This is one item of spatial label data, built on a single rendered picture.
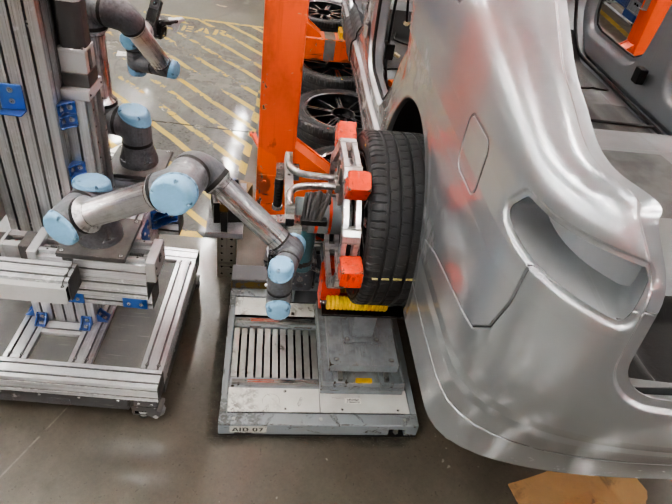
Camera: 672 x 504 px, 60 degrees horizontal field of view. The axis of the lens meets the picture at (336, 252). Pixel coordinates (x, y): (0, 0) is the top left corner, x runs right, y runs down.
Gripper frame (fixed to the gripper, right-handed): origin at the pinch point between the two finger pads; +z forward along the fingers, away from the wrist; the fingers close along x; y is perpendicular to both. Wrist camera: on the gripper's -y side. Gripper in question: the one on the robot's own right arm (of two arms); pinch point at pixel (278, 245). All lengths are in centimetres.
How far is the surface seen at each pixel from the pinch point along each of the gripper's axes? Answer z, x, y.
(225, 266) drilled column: 73, 23, -76
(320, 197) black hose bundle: 0.4, -12.7, 21.2
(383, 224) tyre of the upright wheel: -10.7, -32.9, 19.9
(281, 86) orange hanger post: 60, 1, 32
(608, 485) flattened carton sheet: -45, -142, -82
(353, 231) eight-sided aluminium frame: -8.5, -24.0, 14.6
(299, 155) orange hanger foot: 62, -9, 1
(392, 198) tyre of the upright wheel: -5.2, -35.5, 26.4
